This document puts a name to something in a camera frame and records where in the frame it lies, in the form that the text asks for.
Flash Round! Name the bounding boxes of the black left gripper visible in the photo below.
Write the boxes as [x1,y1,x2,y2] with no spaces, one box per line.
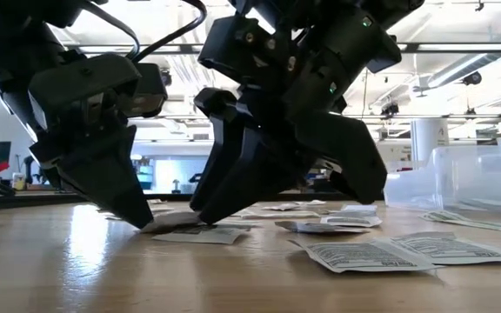
[0,43,169,230]

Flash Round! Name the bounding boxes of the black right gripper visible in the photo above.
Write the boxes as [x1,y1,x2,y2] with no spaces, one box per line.
[197,0,402,205]

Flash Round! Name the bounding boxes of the small clear plastic container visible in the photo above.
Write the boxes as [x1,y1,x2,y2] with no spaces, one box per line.
[383,159,441,209]

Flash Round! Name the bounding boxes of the white round column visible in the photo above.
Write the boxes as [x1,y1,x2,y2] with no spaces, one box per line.
[410,117,451,163]

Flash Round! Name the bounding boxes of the large clear plastic container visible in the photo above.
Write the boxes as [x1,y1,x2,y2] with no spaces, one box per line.
[432,138,501,223]

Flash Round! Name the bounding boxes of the black overhead light beam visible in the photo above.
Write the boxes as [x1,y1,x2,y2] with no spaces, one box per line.
[63,42,501,55]

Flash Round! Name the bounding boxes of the black metal table frame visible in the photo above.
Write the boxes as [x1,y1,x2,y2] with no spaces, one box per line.
[0,190,384,213]

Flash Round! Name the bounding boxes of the silver ceiling duct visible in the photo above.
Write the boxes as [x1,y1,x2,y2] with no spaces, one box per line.
[426,21,501,90]

